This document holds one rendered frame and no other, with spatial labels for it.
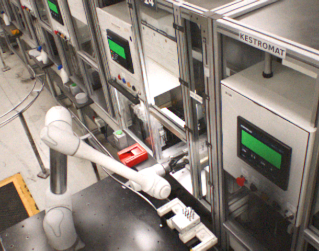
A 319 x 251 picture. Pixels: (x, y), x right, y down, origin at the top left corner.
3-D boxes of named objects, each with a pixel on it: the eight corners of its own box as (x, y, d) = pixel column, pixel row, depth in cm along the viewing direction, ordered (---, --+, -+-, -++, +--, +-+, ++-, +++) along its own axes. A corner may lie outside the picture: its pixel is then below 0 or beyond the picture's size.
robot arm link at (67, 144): (81, 144, 185) (79, 128, 195) (49, 128, 175) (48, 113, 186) (67, 162, 189) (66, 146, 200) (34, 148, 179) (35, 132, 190)
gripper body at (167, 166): (166, 178, 220) (179, 172, 224) (164, 168, 215) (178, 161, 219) (159, 171, 226) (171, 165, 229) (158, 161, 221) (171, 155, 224)
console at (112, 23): (107, 77, 245) (91, 8, 217) (144, 61, 256) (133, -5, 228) (140, 103, 215) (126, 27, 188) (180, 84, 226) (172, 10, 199)
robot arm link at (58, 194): (45, 226, 228) (45, 200, 245) (72, 224, 232) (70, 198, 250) (42, 121, 186) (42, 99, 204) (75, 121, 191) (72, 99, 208)
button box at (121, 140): (115, 145, 260) (112, 132, 253) (125, 140, 263) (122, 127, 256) (121, 151, 255) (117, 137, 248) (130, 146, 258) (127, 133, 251)
